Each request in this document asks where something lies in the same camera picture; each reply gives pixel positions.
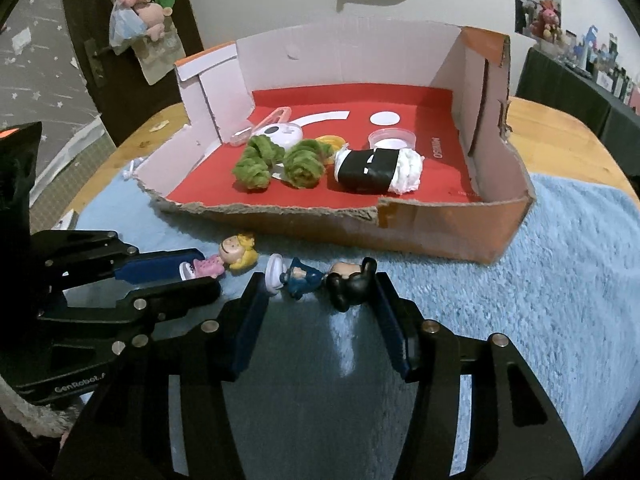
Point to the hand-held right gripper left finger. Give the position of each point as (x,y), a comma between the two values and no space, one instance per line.
(247,330)

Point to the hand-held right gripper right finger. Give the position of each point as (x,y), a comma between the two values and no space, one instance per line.
(395,330)

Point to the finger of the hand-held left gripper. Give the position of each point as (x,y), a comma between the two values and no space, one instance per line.
(150,265)
(175,295)

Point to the blonde pink figurine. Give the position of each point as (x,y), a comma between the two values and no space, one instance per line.
(235,255)

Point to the dark-haired blue figurine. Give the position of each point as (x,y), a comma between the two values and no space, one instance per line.
(305,277)

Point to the orange cardboard box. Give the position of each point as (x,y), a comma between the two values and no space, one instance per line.
(440,230)

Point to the green yarn ball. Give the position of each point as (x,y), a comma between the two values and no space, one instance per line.
(306,165)
(257,162)

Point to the small clear plastic cup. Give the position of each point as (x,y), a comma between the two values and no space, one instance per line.
(241,137)

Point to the black white cloth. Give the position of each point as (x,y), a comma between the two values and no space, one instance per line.
(372,170)

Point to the pink white egg toy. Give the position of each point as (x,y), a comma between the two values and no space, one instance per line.
(282,135)

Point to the clear round plastic lid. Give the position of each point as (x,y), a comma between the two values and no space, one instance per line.
(392,137)

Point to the pink plastic clip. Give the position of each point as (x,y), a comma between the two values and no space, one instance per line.
(272,116)

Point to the yellow bottle cap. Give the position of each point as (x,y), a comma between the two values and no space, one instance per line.
(330,140)

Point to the person's left forearm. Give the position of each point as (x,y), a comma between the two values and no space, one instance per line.
(35,417)

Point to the small white plastic piece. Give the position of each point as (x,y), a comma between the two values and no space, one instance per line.
(131,170)

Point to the small paper scrap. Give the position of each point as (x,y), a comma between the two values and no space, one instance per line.
(160,126)

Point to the blue fluffy mat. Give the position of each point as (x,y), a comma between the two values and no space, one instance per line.
(550,285)

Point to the dark brown door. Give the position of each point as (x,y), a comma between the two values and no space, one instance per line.
(125,105)

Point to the clear plastic packet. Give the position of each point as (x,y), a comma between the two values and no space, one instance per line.
(160,57)

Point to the pale blue plastic bag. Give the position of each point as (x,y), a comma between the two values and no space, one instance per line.
(125,25)

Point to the pink plush pig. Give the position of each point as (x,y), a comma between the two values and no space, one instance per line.
(150,20)

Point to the side table with dark cloth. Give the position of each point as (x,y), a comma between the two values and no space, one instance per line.
(560,90)

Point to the pink bunny plush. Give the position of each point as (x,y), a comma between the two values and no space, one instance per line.
(546,20)

